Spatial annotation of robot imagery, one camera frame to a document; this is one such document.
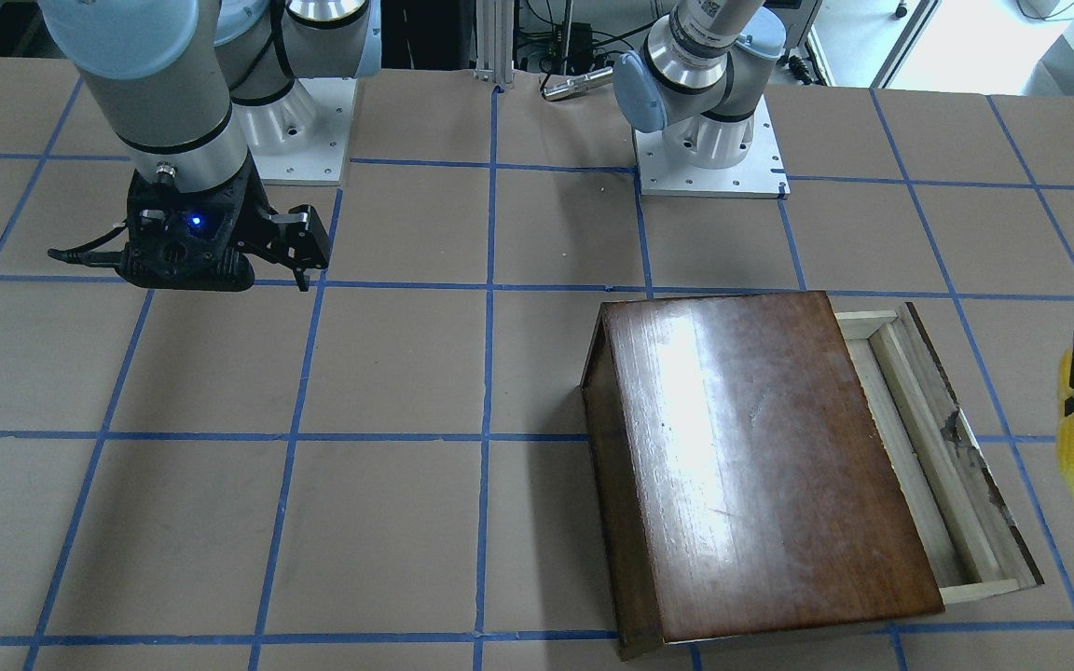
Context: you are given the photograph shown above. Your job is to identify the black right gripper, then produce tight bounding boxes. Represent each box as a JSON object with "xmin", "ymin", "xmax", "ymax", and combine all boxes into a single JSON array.
[{"xmin": 115, "ymin": 157, "xmax": 331, "ymax": 293}]

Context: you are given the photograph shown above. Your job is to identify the light wooden drawer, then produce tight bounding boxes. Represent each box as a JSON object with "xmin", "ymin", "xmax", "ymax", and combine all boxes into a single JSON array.
[{"xmin": 834, "ymin": 303, "xmax": 1044, "ymax": 606}]

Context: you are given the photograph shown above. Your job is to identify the brown wooden drawer cabinet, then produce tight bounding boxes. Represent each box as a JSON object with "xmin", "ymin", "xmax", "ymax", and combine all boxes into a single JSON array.
[{"xmin": 580, "ymin": 292, "xmax": 945, "ymax": 660}]

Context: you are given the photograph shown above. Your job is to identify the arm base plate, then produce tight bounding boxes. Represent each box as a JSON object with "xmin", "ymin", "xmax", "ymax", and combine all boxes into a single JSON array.
[
  {"xmin": 234, "ymin": 79, "xmax": 359, "ymax": 186},
  {"xmin": 632, "ymin": 97, "xmax": 792, "ymax": 199}
]

